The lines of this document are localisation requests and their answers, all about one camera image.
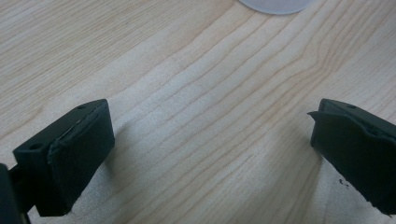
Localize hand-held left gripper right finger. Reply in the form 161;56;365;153
306;98;396;217

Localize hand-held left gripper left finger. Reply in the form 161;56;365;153
12;98;116;217

